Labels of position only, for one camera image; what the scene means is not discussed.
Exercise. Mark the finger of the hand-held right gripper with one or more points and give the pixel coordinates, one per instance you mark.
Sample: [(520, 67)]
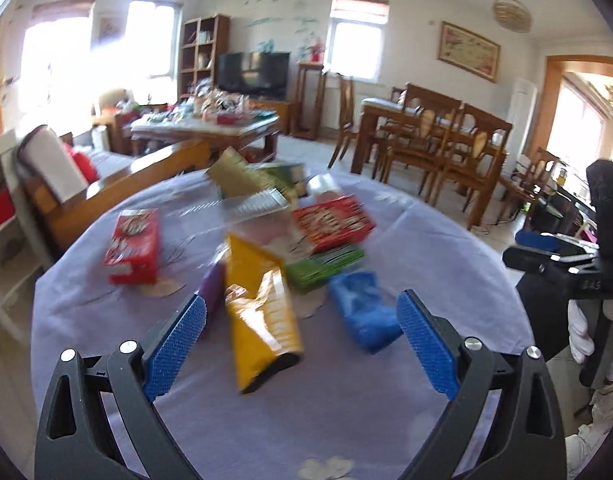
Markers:
[(536, 241), (531, 260)]

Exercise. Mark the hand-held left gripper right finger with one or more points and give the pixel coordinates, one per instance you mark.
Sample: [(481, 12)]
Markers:
[(426, 345)]

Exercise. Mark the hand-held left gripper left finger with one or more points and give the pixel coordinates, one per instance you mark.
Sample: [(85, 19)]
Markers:
[(176, 350)]

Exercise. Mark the yellow snack packet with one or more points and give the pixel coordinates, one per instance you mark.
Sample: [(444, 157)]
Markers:
[(259, 330)]

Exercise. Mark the white cup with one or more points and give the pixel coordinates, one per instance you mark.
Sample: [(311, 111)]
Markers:
[(322, 187)]

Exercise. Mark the pale yellow green powder packet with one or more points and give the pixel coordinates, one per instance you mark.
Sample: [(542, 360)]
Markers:
[(234, 170)]

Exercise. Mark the person's right hand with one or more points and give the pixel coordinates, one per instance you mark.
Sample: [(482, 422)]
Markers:
[(581, 330)]

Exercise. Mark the wooden dining chair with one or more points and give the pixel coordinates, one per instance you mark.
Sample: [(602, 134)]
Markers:
[(536, 170), (426, 105), (345, 110), (486, 125)]

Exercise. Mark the purple wrapper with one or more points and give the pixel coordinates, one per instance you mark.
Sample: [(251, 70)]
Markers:
[(212, 287)]

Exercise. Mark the blue plastic packet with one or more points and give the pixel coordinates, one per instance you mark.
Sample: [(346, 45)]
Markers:
[(361, 310)]

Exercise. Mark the small red snack box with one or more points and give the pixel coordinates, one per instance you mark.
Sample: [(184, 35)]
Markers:
[(131, 250)]

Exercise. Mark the purple floral tablecloth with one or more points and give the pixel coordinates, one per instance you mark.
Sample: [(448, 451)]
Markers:
[(336, 410)]

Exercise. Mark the flat green box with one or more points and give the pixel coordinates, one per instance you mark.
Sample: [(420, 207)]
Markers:
[(321, 270)]

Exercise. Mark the white standing air conditioner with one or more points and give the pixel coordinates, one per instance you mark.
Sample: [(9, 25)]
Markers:
[(521, 110)]

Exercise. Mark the flat red printed box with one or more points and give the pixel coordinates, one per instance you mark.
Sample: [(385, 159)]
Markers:
[(334, 222)]

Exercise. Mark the clear plastic bag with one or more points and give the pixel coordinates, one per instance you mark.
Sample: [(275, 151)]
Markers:
[(256, 212)]

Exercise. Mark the wooden sofa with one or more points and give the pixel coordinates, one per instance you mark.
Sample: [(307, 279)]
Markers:
[(136, 175)]

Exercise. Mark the white shelf unit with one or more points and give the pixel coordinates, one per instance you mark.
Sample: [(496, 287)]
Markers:
[(16, 260)]

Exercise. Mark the green printed carton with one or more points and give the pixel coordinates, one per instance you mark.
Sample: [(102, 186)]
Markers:
[(286, 175)]

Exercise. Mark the red cushion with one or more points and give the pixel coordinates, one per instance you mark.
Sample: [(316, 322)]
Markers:
[(84, 165)]

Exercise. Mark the wooden dining table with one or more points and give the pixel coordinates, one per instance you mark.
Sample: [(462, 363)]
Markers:
[(371, 115)]

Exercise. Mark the ceiling lamp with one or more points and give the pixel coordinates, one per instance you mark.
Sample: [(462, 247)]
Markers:
[(511, 10)]

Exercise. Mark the wooden coffee table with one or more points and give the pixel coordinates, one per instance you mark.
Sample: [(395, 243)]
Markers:
[(246, 135)]

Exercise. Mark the white cushion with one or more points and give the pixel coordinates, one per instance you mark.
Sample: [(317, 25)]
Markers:
[(51, 160)]

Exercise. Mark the pile of household clutter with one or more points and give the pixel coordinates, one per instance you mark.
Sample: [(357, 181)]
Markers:
[(211, 107)]

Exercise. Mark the wooden armchair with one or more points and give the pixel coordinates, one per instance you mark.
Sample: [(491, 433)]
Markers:
[(111, 105)]

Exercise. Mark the wooden television stand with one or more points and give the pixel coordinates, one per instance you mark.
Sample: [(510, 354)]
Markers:
[(279, 115)]

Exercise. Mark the window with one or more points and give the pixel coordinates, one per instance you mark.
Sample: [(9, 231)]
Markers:
[(359, 45), (150, 40), (56, 60)]

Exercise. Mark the black television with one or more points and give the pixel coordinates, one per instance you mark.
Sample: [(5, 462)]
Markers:
[(251, 75)]

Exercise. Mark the tall wooden side stand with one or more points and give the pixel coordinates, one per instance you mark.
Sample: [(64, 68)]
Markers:
[(306, 67)]

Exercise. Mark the wooden bookshelf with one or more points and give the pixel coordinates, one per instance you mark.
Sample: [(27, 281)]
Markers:
[(186, 60)]

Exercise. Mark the red flower vase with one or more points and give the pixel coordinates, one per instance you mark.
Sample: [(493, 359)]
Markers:
[(316, 50)]

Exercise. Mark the framed wall painting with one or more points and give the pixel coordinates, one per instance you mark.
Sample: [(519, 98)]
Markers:
[(469, 52)]

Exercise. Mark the small framed wall picture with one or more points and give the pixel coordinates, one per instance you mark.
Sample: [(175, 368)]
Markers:
[(109, 29)]

